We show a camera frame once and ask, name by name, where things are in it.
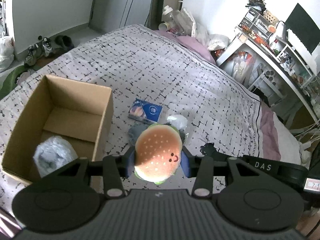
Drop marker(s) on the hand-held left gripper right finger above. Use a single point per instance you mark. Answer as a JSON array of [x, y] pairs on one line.
[[186, 164]]

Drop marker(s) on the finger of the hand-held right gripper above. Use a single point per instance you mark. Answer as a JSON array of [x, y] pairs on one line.
[[208, 149]]

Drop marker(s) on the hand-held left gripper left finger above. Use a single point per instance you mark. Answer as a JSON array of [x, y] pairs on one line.
[[130, 163]]

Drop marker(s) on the hamburger plush toy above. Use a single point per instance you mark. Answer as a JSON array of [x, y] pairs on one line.
[[157, 152]]

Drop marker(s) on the brown cardboard box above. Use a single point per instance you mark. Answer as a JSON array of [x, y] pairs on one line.
[[75, 120]]

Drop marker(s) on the white mattress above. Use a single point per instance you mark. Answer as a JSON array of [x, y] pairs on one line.
[[287, 140]]

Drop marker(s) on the grey cloth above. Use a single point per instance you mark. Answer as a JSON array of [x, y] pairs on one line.
[[136, 132]]

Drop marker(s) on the clear plastic bag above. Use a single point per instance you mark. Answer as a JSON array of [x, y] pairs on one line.
[[177, 122]]

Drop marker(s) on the blue card packet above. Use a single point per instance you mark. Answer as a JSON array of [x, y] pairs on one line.
[[150, 111]]

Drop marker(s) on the grey item in plastic wrap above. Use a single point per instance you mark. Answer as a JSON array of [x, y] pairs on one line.
[[53, 152]]

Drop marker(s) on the white desk with clutter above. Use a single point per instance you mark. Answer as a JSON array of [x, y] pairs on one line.
[[272, 62]]

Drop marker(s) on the crumpled white bag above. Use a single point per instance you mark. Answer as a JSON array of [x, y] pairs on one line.
[[218, 42]]

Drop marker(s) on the white bottle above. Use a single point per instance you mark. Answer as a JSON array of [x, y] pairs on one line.
[[273, 45]]

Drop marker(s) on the pile of clear plastic bags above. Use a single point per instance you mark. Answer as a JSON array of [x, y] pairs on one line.
[[187, 22]]

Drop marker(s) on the paper cup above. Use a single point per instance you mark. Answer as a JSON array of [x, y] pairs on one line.
[[164, 26]]

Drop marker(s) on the clear drawer organizer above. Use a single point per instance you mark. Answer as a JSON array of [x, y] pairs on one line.
[[255, 22]]

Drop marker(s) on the dark slippers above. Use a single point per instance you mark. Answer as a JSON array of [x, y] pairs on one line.
[[63, 41]]

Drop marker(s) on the clear plastic jar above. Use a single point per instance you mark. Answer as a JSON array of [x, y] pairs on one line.
[[170, 13]]

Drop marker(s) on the grey sneaker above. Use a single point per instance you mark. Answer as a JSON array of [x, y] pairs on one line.
[[31, 53], [47, 45]]

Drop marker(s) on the black monitor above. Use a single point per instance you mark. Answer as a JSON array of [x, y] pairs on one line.
[[303, 27]]

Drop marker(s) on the woven basket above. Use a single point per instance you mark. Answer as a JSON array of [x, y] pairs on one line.
[[270, 17]]

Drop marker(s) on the green cloth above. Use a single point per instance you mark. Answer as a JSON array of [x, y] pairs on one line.
[[10, 80]]

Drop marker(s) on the grey door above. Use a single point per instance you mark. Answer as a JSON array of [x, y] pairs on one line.
[[120, 2]]

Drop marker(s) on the white plastic bag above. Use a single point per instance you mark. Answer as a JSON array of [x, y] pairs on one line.
[[5, 55]]

